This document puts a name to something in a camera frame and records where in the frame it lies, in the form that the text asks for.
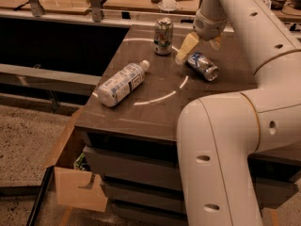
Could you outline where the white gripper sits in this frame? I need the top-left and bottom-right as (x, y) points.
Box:
(175, 8), (228, 65)

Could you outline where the blue silver redbull can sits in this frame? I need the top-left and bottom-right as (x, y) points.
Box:
(187, 52), (219, 82)

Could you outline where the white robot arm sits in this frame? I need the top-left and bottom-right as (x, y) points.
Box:
(176, 0), (301, 226)

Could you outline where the green soda can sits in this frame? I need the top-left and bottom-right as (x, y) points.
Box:
(153, 17), (173, 56)

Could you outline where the white bowl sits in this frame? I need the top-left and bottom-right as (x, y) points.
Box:
(158, 0), (178, 12)

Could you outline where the black mesh cup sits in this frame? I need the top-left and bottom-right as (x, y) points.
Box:
(271, 0), (287, 10)

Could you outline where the white plastic water bottle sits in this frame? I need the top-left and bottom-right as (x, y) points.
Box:
(97, 60), (150, 107)

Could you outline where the grey drawer cabinet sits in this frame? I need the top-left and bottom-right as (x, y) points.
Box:
(74, 24), (301, 226)

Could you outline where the open cardboard box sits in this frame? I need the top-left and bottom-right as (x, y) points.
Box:
(44, 108), (107, 212)

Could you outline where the middle metal post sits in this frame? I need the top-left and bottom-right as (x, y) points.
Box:
(89, 0), (103, 23)

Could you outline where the metal post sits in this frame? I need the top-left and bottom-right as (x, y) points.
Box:
(89, 0), (103, 23)
(28, 0), (45, 17)

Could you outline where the left metal post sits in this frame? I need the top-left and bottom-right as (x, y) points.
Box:
(28, 0), (45, 17)

